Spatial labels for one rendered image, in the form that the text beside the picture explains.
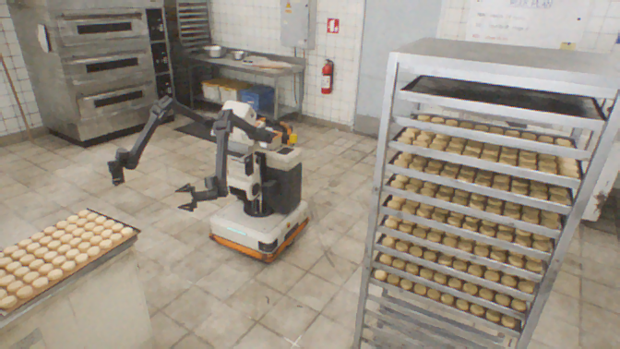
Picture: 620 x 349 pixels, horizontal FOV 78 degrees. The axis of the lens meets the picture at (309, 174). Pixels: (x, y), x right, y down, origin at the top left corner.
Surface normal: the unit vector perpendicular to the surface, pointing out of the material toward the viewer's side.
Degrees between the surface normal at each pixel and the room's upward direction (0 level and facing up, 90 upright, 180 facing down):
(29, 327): 90
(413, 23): 90
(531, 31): 90
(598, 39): 90
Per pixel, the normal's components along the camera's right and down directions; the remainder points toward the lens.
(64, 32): 0.84, 0.28
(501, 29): -0.55, 0.36
